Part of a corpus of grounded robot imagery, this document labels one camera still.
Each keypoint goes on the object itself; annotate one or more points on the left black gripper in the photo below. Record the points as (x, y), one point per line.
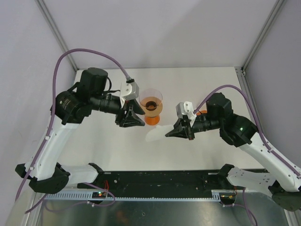
(130, 119)

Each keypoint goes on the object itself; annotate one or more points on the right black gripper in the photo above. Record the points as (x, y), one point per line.
(182, 130)

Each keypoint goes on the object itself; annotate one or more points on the orange glass carafe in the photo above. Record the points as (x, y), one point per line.
(152, 118)

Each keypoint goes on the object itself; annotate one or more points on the white paper coffee filter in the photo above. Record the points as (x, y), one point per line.
(158, 133)

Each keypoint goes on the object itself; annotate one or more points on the clear glass dripper cone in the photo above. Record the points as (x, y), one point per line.
(150, 99)

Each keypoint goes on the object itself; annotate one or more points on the orange coffee filter packet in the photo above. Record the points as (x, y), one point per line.
(199, 112)

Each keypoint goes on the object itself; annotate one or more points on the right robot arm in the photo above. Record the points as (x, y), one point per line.
(281, 182)

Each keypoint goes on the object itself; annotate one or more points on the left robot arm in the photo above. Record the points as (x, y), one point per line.
(44, 172)

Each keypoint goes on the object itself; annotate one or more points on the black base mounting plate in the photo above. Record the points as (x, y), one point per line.
(182, 183)

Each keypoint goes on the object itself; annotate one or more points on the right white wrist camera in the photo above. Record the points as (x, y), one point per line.
(185, 109)

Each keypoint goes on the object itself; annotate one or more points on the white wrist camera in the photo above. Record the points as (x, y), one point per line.
(129, 90)
(185, 109)

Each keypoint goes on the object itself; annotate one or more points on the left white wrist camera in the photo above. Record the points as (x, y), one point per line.
(129, 90)

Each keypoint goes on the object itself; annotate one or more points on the grey slotted cable duct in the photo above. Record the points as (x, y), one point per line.
(94, 195)

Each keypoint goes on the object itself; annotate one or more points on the right aluminium table rail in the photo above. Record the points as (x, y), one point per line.
(245, 87)

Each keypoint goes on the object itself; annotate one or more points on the left aluminium frame post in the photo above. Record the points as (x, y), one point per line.
(52, 24)

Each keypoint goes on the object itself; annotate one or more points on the aluminium frame post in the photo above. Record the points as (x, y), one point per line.
(52, 24)
(277, 8)

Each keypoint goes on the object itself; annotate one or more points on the right aluminium frame post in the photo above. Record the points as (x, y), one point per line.
(277, 8)

